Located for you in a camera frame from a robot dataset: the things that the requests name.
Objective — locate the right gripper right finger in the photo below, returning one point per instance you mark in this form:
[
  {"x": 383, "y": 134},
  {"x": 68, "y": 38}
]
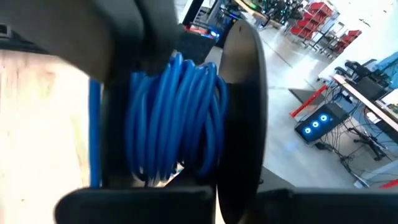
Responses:
[{"x": 326, "y": 207}]

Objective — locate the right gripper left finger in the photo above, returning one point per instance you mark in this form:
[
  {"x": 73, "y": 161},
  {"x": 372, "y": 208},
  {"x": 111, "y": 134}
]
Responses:
[{"x": 136, "y": 207}]

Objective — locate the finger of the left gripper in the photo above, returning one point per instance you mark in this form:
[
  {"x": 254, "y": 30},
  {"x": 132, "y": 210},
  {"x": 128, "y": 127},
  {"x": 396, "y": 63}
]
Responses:
[
  {"x": 56, "y": 31},
  {"x": 146, "y": 31}
]

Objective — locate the black crate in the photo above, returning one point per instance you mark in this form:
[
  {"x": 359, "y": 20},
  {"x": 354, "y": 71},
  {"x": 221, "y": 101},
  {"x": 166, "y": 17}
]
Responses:
[{"x": 196, "y": 43}]

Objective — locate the black computer tower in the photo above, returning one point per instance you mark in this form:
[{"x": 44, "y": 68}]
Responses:
[{"x": 225, "y": 29}]

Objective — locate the black computer blue fans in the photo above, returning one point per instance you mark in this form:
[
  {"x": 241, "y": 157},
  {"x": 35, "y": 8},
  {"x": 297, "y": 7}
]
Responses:
[{"x": 320, "y": 123}]

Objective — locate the red table leg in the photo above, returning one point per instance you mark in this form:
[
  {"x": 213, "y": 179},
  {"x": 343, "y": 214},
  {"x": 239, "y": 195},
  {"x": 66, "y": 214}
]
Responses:
[{"x": 308, "y": 101}]

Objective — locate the wooden desk grey legs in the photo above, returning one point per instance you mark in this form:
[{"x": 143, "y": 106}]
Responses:
[{"x": 258, "y": 12}]

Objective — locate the grey floor mat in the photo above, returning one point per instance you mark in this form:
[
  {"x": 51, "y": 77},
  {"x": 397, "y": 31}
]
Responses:
[{"x": 304, "y": 95}]

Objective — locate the wooden table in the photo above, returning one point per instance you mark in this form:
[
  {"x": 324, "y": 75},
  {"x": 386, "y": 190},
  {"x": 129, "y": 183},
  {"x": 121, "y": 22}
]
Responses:
[{"x": 367, "y": 99}]

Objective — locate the red storage bin rack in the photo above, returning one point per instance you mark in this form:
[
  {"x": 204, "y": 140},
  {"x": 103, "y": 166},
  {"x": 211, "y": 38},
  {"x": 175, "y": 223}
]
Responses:
[
  {"x": 348, "y": 42},
  {"x": 311, "y": 18}
]

